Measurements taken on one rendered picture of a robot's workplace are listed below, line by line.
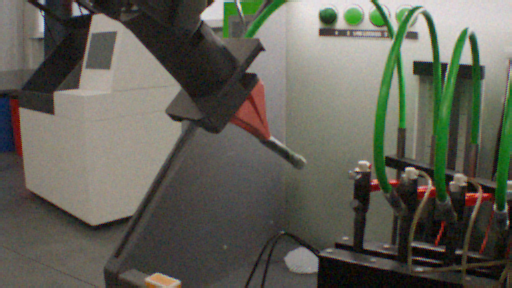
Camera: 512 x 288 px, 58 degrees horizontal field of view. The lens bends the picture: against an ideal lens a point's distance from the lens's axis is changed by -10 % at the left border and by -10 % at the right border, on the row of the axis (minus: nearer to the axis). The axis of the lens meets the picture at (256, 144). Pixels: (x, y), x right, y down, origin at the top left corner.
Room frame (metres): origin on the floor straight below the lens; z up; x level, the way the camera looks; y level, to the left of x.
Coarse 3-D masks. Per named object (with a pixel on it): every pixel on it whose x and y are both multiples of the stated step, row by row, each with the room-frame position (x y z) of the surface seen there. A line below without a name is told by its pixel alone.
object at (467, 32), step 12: (468, 36) 0.67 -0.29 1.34; (456, 48) 0.63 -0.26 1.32; (456, 60) 0.61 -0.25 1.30; (456, 72) 0.60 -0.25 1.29; (480, 72) 0.77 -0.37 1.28; (444, 84) 0.60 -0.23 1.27; (444, 96) 0.58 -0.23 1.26; (444, 108) 0.58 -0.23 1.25; (444, 120) 0.57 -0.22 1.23; (444, 132) 0.57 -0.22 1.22; (444, 144) 0.56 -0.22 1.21; (444, 156) 0.56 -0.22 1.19; (468, 156) 0.79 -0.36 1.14; (444, 168) 0.57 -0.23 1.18; (468, 168) 0.79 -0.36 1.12; (444, 180) 0.57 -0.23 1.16; (444, 192) 0.58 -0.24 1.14; (444, 204) 0.60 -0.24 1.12; (444, 216) 0.64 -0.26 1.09; (456, 216) 0.66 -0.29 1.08
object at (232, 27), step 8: (248, 0) 3.80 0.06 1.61; (256, 0) 3.76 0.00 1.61; (264, 0) 3.72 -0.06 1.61; (224, 8) 3.93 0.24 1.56; (232, 8) 3.89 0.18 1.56; (248, 8) 3.80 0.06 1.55; (256, 8) 3.76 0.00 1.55; (224, 16) 3.93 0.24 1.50; (232, 16) 3.88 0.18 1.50; (248, 16) 3.79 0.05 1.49; (224, 24) 3.93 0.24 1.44; (232, 24) 3.88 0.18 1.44; (240, 24) 3.83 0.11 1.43; (224, 32) 3.93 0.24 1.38; (232, 32) 3.88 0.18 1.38; (240, 32) 3.83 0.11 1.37
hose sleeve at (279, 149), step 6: (270, 138) 0.77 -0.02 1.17; (264, 144) 0.77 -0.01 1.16; (270, 144) 0.77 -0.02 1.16; (276, 144) 0.77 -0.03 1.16; (282, 144) 0.78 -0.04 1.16; (276, 150) 0.78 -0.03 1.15; (282, 150) 0.78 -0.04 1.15; (288, 150) 0.79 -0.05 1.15; (282, 156) 0.79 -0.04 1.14; (288, 156) 0.79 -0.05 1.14; (294, 156) 0.79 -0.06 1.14; (288, 162) 0.79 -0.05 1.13; (294, 162) 0.79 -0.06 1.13
